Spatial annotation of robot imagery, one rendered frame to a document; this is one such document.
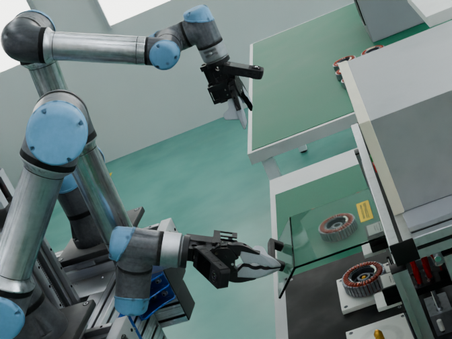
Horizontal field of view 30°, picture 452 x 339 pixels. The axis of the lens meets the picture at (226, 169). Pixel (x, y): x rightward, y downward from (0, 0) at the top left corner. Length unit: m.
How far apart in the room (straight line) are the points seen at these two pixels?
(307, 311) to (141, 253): 0.55
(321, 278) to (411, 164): 0.72
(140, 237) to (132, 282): 0.10
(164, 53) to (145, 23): 4.33
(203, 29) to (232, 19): 4.14
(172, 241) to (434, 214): 0.55
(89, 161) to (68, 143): 0.19
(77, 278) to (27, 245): 0.72
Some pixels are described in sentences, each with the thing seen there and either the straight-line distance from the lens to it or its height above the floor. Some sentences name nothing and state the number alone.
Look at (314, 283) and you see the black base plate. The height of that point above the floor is 0.77.
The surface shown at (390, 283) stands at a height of 0.92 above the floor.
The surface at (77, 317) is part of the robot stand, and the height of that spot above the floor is 1.04.
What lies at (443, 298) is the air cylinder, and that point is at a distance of 1.93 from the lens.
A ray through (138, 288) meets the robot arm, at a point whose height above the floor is 1.12.
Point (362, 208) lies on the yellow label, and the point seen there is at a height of 1.07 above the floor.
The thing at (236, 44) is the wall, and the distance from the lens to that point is 6.51.
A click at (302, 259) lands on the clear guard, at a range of 1.76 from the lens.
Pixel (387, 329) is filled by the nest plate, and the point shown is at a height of 0.78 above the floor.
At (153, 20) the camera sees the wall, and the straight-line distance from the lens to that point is 6.52.
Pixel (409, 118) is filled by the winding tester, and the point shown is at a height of 1.29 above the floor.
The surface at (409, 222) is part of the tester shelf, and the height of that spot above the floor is 1.11.
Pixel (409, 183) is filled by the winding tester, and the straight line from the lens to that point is 1.66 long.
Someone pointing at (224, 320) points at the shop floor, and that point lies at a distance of 3.89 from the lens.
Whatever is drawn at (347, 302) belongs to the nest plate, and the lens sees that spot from 2.12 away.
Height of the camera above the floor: 1.87
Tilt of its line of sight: 20 degrees down
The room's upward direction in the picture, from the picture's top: 24 degrees counter-clockwise
